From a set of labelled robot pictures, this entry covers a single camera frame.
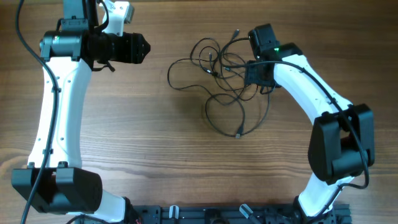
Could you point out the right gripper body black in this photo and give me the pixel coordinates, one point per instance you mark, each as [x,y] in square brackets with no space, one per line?
[255,73]

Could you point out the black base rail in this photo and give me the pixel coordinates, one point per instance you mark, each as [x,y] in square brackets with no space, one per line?
[269,214]

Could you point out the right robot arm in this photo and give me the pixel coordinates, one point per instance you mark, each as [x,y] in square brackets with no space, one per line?
[341,148]

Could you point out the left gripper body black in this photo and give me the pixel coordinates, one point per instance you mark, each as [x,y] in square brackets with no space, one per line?
[128,51]

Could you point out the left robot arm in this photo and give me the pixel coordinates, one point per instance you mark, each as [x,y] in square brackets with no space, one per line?
[88,38]

